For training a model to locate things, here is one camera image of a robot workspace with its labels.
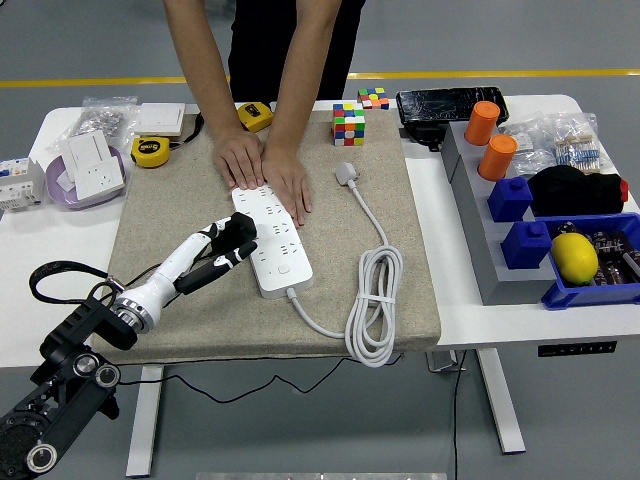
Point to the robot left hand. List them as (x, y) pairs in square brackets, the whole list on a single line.
[(170, 265)]

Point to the person's left hand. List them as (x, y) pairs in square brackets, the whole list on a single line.
[(288, 181)]

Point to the person's right hand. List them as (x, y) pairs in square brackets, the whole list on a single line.
[(241, 161)]

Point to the person's left forearm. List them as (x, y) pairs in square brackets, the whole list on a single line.
[(305, 65)]

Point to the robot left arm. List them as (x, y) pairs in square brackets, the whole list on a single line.
[(70, 370)]

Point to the person's right forearm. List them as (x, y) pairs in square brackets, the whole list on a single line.
[(200, 55)]

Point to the beige mat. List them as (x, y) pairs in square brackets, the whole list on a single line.
[(225, 320)]

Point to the large puzzle cube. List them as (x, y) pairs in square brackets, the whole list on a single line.
[(348, 126)]

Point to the small puzzle cube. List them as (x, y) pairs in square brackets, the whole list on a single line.
[(373, 99)]

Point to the purple plate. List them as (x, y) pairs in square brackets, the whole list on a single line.
[(58, 197)]

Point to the person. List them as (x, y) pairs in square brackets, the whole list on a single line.
[(295, 40)]

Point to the clear bag of metal parts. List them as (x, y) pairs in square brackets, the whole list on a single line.
[(101, 121)]

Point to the white table leg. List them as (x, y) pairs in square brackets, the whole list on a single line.
[(145, 420), (501, 400)]

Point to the black wrapped box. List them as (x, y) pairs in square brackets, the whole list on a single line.
[(436, 103)]

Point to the white circuit breaker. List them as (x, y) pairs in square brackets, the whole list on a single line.
[(18, 188)]

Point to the grey stepped stand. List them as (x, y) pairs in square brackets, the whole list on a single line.
[(481, 241)]

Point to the orange cylinder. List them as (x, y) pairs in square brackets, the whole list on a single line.
[(482, 123), (497, 157)]

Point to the blue block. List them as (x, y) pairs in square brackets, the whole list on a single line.
[(526, 245), (510, 200)]

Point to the clear bag of small parts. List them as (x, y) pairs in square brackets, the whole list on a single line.
[(531, 146)]

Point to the black cloth with red tag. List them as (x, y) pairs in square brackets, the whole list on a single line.
[(571, 193)]

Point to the dark cylindrical capacitor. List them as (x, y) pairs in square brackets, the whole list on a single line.
[(568, 229), (610, 275), (632, 258), (607, 243)]

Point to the clear bag of resistors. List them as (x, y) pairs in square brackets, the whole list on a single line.
[(576, 153)]

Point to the yellow lemon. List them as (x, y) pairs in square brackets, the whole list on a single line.
[(575, 259)]

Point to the blue plastic bin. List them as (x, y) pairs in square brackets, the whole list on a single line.
[(591, 298)]

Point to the black desk control panel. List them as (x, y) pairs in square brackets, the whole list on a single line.
[(577, 349)]

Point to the white wall switch panel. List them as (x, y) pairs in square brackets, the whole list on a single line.
[(160, 120)]

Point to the grey metal bracket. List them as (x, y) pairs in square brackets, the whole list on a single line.
[(443, 362)]

